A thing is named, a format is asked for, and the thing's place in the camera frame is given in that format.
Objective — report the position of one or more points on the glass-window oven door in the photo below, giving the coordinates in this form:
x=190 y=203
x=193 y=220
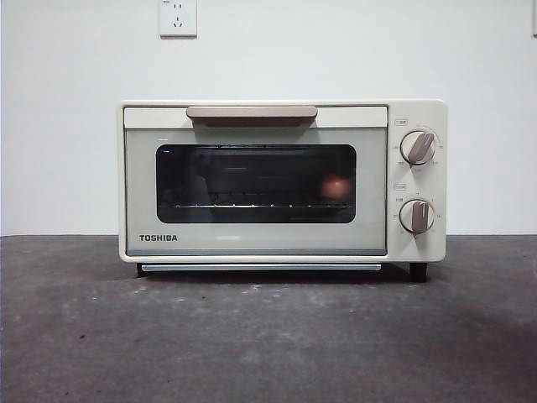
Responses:
x=142 y=189

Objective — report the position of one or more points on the cream Toshiba toaster oven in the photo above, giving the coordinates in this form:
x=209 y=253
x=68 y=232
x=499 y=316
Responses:
x=415 y=113

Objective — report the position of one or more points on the brown egg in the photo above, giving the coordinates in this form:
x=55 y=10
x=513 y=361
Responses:
x=335 y=187

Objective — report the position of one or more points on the cream temperature knob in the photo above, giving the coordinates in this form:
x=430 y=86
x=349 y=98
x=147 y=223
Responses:
x=418 y=148

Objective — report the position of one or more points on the white wall socket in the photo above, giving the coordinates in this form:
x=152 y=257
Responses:
x=178 y=21

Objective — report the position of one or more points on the silver crumb tray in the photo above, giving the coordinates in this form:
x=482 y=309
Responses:
x=251 y=267

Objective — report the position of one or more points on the cream timer knob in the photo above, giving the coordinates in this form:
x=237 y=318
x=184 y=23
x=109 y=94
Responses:
x=417 y=216

